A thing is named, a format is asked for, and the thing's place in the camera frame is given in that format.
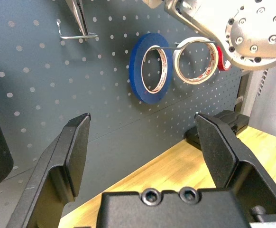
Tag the blue tape roll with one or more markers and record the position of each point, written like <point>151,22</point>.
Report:
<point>134,78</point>

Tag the black plastic tool case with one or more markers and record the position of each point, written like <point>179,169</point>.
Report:
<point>237,121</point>

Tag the grey metal pegboard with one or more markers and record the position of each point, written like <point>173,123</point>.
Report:
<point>100,107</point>

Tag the silver peg hook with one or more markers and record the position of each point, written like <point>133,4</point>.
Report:
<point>166,48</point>
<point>199,41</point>

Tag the cream white tape roll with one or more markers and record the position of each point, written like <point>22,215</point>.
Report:
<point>195,82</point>

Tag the light grey cabinet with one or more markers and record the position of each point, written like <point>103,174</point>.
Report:
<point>270,99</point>

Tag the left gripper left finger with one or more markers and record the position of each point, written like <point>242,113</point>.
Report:
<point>57,166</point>

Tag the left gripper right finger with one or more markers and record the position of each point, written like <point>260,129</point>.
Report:
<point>218,147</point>

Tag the orange black needle-nose pliers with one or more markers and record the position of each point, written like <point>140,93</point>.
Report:
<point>80,16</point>

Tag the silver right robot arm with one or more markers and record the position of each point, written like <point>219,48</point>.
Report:
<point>247,35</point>

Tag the red tape roll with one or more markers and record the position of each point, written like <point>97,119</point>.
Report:
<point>221,64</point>

